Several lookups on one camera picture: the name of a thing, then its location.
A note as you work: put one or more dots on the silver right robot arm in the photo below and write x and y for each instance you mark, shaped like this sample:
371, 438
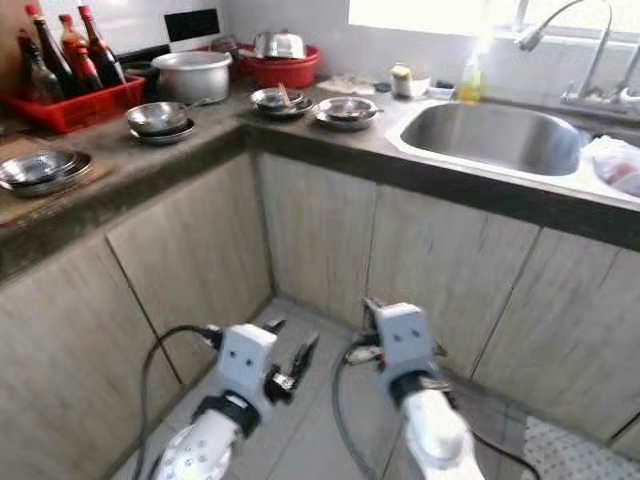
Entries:
440, 440

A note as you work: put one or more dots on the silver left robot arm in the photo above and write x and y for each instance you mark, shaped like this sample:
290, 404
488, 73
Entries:
200, 455

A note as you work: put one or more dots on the light wood base cabinet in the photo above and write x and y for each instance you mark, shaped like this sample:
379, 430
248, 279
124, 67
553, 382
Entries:
450, 280
100, 330

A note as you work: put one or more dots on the stainless steel double sink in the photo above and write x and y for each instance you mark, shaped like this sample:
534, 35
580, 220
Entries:
490, 140

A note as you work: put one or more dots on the grey patterned floor mat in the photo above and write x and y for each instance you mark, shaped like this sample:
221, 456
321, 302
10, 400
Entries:
580, 450

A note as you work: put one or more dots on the white dish cloth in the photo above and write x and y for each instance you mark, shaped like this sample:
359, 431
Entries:
350, 86

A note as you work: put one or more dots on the small white bowl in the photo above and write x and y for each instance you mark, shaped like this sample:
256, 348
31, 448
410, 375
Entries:
418, 90

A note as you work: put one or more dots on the yellow dish sponge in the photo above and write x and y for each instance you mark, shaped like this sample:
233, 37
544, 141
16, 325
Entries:
401, 74

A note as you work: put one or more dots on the yellow dish soap bottle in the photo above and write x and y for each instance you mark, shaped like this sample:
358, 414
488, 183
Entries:
471, 90

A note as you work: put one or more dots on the red plastic basin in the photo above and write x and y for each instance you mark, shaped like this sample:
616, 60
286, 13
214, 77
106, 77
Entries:
285, 72

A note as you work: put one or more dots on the large aluminium pot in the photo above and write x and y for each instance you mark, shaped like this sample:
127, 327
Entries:
192, 82

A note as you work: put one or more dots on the upturned steel bowl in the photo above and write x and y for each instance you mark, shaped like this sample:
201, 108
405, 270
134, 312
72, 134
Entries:
280, 45

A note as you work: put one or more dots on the clear plastic bag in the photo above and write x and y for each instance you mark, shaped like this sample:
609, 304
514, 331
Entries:
610, 165

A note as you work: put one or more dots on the small black pot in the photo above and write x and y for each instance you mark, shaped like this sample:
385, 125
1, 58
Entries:
138, 75

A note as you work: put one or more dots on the red plastic basket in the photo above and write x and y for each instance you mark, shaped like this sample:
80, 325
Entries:
80, 112

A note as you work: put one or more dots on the bright window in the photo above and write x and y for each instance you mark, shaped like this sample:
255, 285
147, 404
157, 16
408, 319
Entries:
430, 15

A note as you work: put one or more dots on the dark red-capped sauce bottle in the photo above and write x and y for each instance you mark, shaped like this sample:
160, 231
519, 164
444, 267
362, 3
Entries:
103, 58

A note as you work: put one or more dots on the red label sauce bottle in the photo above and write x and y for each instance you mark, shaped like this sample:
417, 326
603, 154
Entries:
82, 65

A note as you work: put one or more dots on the clear glass sauce bottle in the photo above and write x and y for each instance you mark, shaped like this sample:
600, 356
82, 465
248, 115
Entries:
40, 85

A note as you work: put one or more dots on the tall dark sauce bottle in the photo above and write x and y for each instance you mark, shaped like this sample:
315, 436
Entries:
50, 50

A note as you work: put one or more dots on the brown cardboard sheet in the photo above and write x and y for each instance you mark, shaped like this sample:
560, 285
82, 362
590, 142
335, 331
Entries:
8, 25

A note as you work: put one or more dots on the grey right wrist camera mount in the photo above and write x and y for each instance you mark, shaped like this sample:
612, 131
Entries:
405, 338

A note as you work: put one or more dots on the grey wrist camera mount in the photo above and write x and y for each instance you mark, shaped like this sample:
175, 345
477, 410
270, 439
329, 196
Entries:
405, 338
248, 358

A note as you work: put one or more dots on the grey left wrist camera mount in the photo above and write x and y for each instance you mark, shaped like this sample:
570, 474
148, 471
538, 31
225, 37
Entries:
248, 358

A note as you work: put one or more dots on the black wall panel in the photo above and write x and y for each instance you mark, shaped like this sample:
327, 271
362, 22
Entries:
192, 25

